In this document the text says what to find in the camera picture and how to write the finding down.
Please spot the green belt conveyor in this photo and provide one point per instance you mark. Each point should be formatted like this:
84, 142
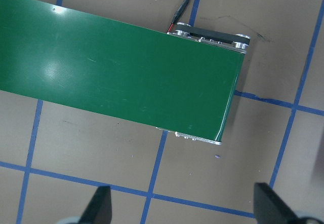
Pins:
101, 69

